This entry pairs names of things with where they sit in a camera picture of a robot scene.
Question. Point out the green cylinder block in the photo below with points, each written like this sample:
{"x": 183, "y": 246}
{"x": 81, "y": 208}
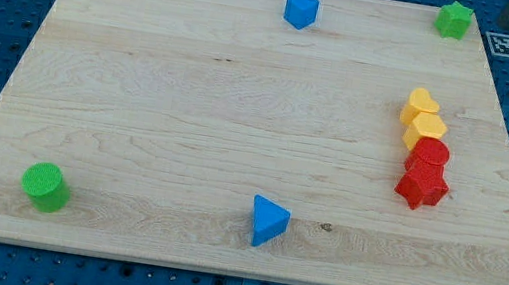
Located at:
{"x": 44, "y": 185}

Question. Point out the blue cube block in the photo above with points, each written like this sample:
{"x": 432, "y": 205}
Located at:
{"x": 301, "y": 13}

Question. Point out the blue triangle block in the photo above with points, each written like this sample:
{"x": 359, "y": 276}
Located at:
{"x": 269, "y": 220}

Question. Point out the yellow hexagon block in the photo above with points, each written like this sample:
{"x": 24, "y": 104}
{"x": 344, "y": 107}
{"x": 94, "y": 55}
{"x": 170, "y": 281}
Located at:
{"x": 423, "y": 125}

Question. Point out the green star block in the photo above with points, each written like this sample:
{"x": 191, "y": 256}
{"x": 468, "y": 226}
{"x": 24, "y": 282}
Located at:
{"x": 453, "y": 20}

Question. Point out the white fiducial marker tag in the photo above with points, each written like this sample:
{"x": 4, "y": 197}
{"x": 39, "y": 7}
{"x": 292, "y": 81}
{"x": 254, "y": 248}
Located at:
{"x": 498, "y": 44}

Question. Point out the red cylinder block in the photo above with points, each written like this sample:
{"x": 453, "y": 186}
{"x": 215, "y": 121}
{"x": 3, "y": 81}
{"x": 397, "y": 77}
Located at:
{"x": 428, "y": 151}

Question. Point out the red star block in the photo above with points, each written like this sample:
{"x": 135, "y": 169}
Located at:
{"x": 422, "y": 184}

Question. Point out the light wooden board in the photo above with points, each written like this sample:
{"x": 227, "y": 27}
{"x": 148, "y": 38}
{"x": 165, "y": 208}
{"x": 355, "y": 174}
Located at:
{"x": 167, "y": 117}

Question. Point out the yellow heart block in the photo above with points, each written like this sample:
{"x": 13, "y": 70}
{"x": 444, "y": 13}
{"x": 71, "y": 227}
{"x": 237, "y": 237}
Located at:
{"x": 419, "y": 100}

